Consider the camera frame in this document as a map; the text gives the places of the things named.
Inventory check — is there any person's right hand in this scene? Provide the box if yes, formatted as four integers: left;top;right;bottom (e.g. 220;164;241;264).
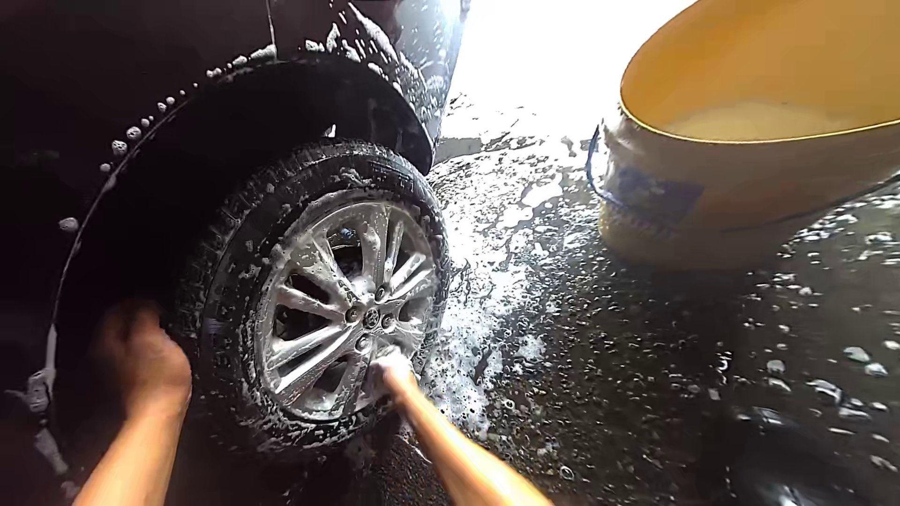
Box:
370;349;419;404

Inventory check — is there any car wheel with silver rim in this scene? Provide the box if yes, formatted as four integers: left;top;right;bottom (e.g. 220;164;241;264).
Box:
172;138;451;458

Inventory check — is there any person's right forearm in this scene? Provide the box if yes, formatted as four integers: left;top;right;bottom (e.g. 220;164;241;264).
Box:
394;383;555;506

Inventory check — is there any person's left forearm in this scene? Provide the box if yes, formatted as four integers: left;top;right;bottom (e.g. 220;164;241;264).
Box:
72;399;191;506

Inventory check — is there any dark car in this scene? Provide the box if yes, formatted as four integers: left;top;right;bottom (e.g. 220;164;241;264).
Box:
0;0;471;506

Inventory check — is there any person's left hand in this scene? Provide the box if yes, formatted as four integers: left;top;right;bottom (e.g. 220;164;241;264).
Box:
96;301;193;417

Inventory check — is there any large yellow bucket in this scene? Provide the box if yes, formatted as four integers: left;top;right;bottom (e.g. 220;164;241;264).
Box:
586;0;900;272

